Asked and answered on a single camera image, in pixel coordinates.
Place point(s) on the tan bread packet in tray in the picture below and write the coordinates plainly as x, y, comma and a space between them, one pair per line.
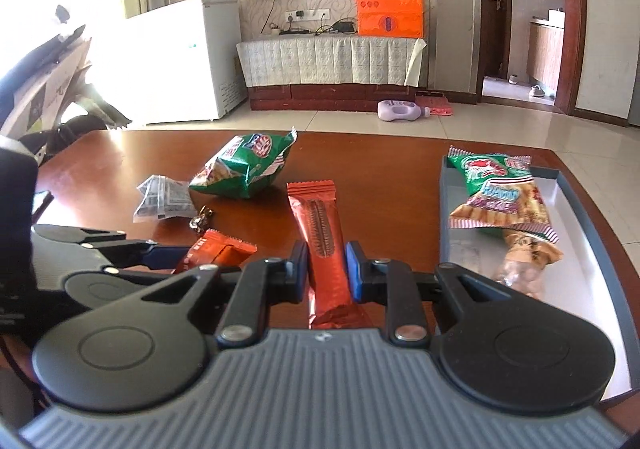
525, 260

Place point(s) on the cloth covered TV cabinet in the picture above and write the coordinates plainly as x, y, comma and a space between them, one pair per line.
330, 72

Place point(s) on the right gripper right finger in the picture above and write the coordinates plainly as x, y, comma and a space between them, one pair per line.
395, 286

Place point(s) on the black router box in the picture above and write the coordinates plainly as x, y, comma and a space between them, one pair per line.
345, 26

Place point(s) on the orange gift box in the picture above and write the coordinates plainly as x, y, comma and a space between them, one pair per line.
390, 18

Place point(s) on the newspaper print pyramid packet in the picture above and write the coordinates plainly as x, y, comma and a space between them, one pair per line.
164, 198

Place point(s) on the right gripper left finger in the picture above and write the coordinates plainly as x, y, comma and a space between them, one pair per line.
268, 282

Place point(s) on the large green chip bag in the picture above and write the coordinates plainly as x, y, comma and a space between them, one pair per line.
245, 165

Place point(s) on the pink floor mat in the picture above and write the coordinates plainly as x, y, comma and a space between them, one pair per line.
434, 104

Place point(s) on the red brown snack bar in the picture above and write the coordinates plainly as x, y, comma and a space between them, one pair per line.
331, 305

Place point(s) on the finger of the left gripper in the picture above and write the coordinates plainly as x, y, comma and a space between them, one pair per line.
57, 233
147, 253

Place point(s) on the white wall power strip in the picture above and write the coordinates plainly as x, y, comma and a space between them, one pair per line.
309, 15

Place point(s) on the green chip bag in tray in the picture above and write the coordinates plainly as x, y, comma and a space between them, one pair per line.
502, 194

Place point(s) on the dark foil wrapped candy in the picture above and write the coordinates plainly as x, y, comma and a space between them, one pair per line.
202, 222

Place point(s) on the blue grey tray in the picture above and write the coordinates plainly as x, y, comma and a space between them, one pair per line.
572, 270

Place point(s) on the white chest freezer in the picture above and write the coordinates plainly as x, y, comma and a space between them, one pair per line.
175, 64

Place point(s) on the orange snack packet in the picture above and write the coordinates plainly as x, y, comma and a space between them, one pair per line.
216, 248

